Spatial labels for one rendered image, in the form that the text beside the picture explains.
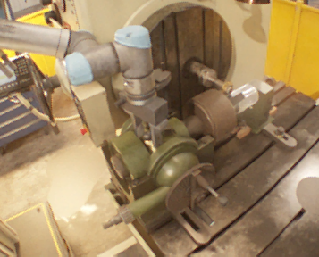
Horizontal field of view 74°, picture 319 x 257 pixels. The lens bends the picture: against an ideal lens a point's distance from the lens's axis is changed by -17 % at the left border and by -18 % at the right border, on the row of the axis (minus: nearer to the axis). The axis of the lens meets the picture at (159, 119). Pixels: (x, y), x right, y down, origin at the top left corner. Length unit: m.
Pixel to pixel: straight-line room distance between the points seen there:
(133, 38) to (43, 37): 0.23
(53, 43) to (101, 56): 0.15
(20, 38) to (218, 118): 0.66
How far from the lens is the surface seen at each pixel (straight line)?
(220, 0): 1.27
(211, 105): 0.87
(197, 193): 0.74
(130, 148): 0.74
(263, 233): 0.92
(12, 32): 0.62
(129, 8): 0.97
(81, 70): 0.52
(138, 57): 0.54
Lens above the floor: 1.82
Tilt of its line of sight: 40 degrees down
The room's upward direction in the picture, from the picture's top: 7 degrees counter-clockwise
